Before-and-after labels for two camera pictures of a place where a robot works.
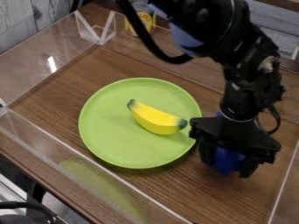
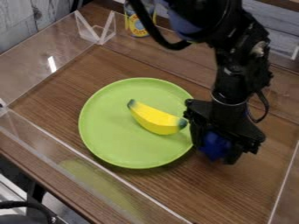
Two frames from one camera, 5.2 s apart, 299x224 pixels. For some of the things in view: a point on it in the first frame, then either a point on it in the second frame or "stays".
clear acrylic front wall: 54,184 stays
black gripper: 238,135 to 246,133
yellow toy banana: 157,120 stays
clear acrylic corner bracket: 94,32 stays
